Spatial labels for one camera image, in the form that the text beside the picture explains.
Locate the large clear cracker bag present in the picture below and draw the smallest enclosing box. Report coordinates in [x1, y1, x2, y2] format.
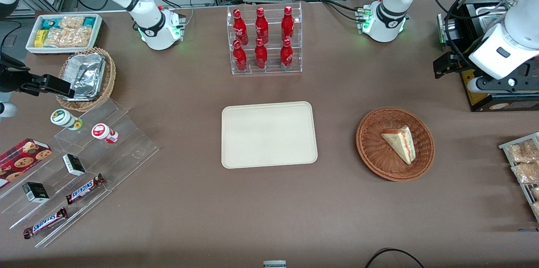
[44, 27, 92, 48]

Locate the brown round wicker basket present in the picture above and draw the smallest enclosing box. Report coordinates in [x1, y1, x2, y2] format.
[356, 107, 435, 182]

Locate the brown Snickers bar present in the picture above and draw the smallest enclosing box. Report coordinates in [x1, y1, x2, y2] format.
[66, 174, 106, 206]
[23, 207, 69, 240]

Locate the black looped cable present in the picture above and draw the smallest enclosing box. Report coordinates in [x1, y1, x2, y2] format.
[364, 247, 426, 268]

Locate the small black box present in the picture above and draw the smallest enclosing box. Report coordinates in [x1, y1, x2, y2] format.
[22, 182, 50, 204]
[62, 153, 86, 177]

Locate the tray of wrapped snacks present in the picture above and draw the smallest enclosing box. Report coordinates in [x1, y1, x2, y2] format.
[498, 132, 539, 223]

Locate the small clear cracker bag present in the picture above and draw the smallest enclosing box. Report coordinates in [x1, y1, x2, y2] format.
[58, 16, 86, 29]

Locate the red cookie box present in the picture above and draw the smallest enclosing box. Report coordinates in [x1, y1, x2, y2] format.
[0, 138, 53, 189]

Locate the green lidded yogurt cup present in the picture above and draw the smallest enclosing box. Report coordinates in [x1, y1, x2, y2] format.
[50, 108, 83, 131]

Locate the steel machine pan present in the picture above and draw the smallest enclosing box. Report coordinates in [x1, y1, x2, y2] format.
[475, 4, 512, 32]

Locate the red lidded yogurt cup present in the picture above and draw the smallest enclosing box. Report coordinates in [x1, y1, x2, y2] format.
[91, 123, 120, 145]

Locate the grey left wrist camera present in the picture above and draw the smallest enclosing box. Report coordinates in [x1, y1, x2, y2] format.
[467, 76, 490, 94]

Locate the white rectangular snack bin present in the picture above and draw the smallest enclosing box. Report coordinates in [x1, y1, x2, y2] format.
[25, 13, 104, 55]

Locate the tan wicker basket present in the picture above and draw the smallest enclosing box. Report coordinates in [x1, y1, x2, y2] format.
[56, 47, 117, 112]

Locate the black hot dog machine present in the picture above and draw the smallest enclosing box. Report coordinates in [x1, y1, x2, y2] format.
[437, 0, 539, 113]

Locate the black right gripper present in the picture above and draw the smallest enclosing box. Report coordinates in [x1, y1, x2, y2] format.
[0, 53, 76, 97]

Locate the aluminium foil container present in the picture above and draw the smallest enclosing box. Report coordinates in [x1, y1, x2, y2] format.
[59, 53, 107, 102]

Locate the cream plastic tray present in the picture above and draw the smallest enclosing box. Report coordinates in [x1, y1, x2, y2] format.
[221, 101, 318, 169]

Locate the clear acrylic bottle rack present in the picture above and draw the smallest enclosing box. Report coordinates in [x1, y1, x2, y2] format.
[226, 2, 303, 76]

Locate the triangular sandwich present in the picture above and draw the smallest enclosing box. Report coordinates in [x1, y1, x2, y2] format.
[381, 126, 417, 166]

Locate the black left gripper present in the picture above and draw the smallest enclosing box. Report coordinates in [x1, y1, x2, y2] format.
[433, 52, 539, 92]

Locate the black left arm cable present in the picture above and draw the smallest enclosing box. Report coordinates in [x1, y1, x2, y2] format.
[429, 0, 516, 70]

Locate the red cola bottle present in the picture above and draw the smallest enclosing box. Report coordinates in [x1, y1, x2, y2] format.
[232, 40, 248, 72]
[255, 7, 270, 45]
[232, 8, 249, 46]
[254, 38, 269, 70]
[280, 38, 294, 71]
[281, 5, 295, 43]

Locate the clear acrylic step display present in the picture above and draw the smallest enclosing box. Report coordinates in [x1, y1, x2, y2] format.
[0, 98, 160, 249]

